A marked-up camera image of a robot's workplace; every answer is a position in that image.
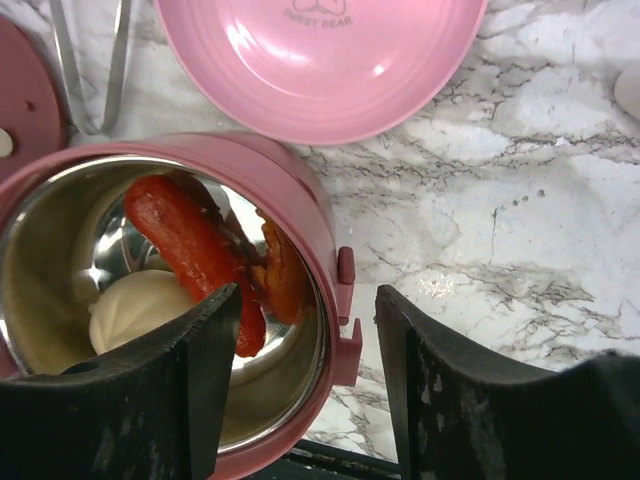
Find white steamed bun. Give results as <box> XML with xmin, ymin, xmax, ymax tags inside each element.
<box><xmin>89</xmin><ymin>270</ymin><xmax>194</xmax><ymax>355</ymax></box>

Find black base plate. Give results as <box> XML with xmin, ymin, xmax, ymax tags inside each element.
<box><xmin>282</xmin><ymin>440</ymin><xmax>401</xmax><ymax>480</ymax></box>

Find white pipe frame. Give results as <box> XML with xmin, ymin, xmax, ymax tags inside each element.
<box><xmin>614</xmin><ymin>63</ymin><xmax>640</xmax><ymax>121</ymax></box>

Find dark pink round lid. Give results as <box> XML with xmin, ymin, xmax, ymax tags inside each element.
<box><xmin>1</xmin><ymin>17</ymin><xmax>68</xmax><ymax>179</ymax></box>

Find pink food plate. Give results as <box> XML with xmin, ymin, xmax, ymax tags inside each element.
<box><xmin>156</xmin><ymin>0</ymin><xmax>486</xmax><ymax>145</ymax></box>

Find red braised meat piece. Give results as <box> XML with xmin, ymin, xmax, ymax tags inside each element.
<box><xmin>252</xmin><ymin>209</ymin><xmax>313</xmax><ymax>325</ymax></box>

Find pink steel lunch pot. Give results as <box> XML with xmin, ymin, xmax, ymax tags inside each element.
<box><xmin>1</xmin><ymin>133</ymin><xmax>362</xmax><ymax>479</ymax></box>

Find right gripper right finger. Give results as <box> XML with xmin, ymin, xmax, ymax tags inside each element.
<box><xmin>375</xmin><ymin>285</ymin><xmax>639</xmax><ymax>479</ymax></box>

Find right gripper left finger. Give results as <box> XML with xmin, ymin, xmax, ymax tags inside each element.
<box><xmin>1</xmin><ymin>284</ymin><xmax>241</xmax><ymax>479</ymax></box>

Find pink food tongs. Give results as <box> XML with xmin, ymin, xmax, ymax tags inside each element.
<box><xmin>49</xmin><ymin>1</ymin><xmax>132</xmax><ymax>135</ymax></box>

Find red sausage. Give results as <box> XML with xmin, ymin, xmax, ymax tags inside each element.
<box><xmin>124</xmin><ymin>175</ymin><xmax>266</xmax><ymax>357</ymax></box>

